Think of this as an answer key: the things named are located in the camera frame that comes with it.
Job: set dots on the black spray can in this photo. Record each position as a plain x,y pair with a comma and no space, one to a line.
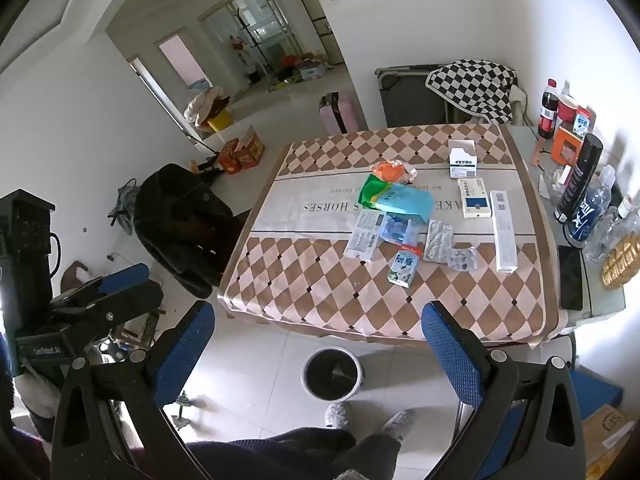
580,177

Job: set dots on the black and white checkered blanket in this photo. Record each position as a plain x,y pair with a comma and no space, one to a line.
475,87

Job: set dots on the white cardboard box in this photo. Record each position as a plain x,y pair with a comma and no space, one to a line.
462,162

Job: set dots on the light blue plastic packet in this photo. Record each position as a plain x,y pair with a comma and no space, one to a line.
406,201

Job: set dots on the grey fuzzy slipper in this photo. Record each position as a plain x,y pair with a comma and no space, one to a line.
339,416
399,424

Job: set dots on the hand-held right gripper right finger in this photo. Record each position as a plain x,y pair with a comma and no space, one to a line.
450,350

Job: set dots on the brown checkered table mat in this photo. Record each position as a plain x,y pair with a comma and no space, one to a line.
325,290

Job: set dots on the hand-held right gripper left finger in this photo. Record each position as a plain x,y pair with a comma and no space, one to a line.
185,350

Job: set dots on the orange printed carton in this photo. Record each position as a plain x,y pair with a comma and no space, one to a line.
242,152

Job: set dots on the small milk carton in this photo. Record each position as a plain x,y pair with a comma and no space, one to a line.
404,267

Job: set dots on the person's dark trouser legs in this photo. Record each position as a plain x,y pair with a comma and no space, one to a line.
280,457

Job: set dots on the black round trash bin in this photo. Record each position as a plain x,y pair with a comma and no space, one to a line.
332,375

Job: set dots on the grey folding bed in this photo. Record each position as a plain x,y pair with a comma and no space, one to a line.
405,97

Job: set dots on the black phone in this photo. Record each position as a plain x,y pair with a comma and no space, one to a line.
570,277

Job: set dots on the blue label water bottle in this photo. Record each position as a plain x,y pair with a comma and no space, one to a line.
590,210

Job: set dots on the black coat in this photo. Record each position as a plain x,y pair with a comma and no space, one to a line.
180,220

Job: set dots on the black coat rack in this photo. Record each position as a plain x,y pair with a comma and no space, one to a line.
250,40

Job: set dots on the cola bottle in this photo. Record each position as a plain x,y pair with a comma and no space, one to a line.
547,112

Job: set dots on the brown cardboard box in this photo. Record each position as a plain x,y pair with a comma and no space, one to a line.
607,435

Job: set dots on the pink shoehorn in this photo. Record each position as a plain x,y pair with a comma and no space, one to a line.
540,150

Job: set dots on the yellow bin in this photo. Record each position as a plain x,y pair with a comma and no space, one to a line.
220,120

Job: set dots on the white labelled blister packet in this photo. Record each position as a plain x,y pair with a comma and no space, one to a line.
364,237

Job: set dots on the white and blue medicine box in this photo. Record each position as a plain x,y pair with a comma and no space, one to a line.
475,200

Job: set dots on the clear plastic bottle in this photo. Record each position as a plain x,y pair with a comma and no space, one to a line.
610,230

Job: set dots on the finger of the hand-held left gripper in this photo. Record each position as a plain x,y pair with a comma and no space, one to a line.
125,276
125,305

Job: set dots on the small crumpled blister pack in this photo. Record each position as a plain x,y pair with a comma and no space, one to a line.
462,259

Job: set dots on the clear plastic container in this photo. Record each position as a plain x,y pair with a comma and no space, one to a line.
551,185

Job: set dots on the red paper cup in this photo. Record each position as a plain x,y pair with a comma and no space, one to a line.
566,109

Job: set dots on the silver pill blister pack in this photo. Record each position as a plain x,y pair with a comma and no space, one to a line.
438,241

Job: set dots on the blue cushion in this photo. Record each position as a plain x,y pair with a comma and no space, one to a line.
595,392

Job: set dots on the blue and white carton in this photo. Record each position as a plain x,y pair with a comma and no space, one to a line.
583,122

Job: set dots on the orange box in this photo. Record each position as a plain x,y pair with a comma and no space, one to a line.
566,145

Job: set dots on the woven wooden tray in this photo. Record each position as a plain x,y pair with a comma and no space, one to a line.
622,262

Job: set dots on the orange plastic bag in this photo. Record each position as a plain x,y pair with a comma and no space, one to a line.
392,171

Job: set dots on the pink suitcase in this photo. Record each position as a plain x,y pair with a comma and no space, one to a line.
340,112

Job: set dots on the white stuffed bag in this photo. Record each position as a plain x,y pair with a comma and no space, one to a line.
200,105

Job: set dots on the green snack packet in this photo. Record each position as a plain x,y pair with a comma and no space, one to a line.
371,192

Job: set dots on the long white box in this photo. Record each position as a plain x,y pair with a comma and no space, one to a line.
504,232

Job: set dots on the clear blue plastic wrapper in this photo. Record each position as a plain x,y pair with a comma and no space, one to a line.
396,229

